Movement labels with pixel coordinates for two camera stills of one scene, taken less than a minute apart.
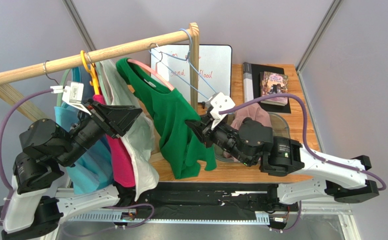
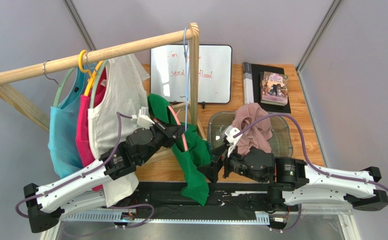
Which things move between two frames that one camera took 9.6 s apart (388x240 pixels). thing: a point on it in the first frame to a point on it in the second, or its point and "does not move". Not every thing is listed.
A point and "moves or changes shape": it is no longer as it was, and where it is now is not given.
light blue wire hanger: (187, 60) to (187, 48)
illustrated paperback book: (272, 83) does not move
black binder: (252, 88) does not move
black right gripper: (205, 131) to (220, 163)
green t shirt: (166, 111) moves or changes shape
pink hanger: (154, 72) to (176, 116)
